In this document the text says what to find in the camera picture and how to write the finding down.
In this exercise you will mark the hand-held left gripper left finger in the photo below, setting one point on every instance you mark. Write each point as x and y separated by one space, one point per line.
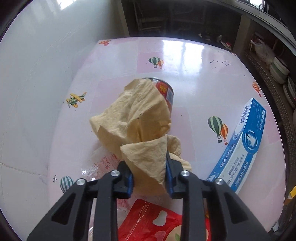
130 186

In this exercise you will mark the blue white toothpaste box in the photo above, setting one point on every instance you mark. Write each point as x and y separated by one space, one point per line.
245 143

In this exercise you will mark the stack of white bowls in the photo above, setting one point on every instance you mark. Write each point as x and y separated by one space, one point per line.
278 69

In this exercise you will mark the stack of plates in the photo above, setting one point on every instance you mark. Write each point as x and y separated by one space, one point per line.
291 92

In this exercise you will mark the yellow paper towel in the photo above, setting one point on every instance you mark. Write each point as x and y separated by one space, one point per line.
134 120

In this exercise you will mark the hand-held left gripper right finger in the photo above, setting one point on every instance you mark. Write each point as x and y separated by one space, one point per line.
169 183

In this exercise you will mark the red snack packet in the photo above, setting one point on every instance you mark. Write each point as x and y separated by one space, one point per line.
150 220

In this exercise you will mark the clear orange printed snack bag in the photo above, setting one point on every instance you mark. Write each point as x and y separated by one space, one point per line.
104 162

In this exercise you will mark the white plastic bag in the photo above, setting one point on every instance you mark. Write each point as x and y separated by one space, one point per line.
262 51

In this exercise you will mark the red drink can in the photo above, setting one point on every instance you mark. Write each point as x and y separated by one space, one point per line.
167 92

